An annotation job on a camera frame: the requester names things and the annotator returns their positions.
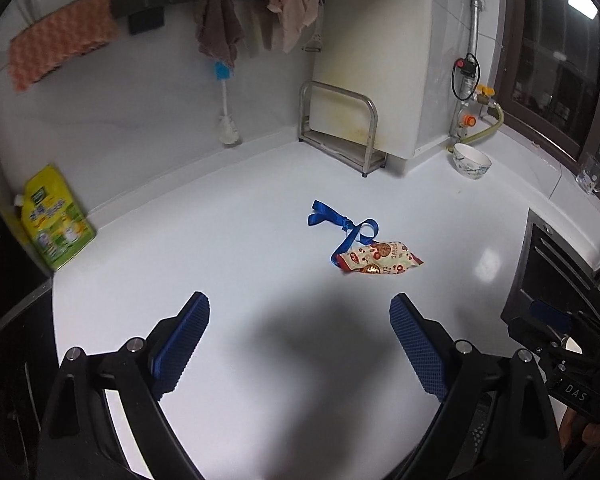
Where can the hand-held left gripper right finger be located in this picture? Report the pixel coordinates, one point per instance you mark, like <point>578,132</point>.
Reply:
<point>420,350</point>

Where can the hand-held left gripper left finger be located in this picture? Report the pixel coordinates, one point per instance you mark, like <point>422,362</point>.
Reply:
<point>180,345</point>

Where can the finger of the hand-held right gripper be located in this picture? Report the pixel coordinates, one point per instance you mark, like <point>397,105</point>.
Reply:
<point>550,316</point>

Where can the cream and red snack wrapper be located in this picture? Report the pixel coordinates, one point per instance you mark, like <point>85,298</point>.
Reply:
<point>385,257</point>

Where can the blue ribbon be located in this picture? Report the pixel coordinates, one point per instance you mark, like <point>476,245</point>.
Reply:
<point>325,212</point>

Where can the person's right hand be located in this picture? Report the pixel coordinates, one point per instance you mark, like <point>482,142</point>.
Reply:
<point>577,435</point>

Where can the black sink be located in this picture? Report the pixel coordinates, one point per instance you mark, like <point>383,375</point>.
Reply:
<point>550,260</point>

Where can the clear glass mug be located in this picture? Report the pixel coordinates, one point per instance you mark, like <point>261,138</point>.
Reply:
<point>591,175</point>

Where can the white patterned bowl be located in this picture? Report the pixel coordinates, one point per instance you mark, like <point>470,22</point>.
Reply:
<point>472,165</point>

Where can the black appliance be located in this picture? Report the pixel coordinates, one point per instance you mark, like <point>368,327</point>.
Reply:
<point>5,360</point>

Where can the green detergent refill pouch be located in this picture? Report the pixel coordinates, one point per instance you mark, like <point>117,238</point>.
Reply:
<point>55,220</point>

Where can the brass valve with orange knobs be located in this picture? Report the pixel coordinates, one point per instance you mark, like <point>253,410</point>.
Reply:
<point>469,120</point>

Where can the steel cutting board rack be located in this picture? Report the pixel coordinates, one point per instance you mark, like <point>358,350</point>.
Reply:
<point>370,130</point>

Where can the red gas shutoff valve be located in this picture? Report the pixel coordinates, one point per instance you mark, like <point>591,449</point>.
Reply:
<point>466,67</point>

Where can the steel gas pipe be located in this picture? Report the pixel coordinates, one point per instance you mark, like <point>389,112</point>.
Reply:
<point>475,25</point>

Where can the white cutting board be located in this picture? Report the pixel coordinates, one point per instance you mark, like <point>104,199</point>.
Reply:
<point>375,50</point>

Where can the brown hanging cloth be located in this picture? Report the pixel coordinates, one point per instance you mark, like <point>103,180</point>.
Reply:
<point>220,25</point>

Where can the hanging steel peeler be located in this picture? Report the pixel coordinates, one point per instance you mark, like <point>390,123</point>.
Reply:
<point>313,44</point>

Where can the black sponge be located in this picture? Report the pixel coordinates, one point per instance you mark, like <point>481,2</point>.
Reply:
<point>146,21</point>

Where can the orange textured cloth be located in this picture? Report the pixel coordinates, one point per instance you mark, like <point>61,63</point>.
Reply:
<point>60,35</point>

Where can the pink hanging cloth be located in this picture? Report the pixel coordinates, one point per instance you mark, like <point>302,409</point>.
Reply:
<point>295,10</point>

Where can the dark window frame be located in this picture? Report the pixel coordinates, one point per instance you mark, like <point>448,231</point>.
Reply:
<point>555,35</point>

